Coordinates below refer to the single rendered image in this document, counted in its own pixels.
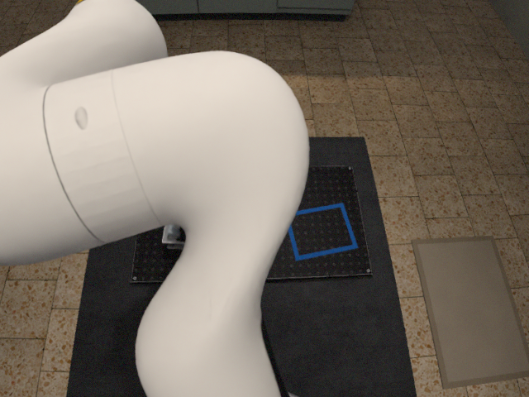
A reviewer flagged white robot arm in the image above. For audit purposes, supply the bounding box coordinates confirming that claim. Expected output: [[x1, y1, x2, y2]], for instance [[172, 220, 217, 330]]
[[0, 0, 309, 397]]

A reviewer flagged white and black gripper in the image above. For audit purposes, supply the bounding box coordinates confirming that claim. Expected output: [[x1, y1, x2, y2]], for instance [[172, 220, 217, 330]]
[[174, 225, 186, 242]]

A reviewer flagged blue tape outline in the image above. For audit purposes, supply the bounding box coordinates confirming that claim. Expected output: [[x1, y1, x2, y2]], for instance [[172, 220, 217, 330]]
[[288, 203, 358, 261]]

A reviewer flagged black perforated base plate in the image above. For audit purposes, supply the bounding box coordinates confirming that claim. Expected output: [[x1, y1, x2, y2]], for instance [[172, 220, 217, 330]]
[[130, 165, 373, 284]]

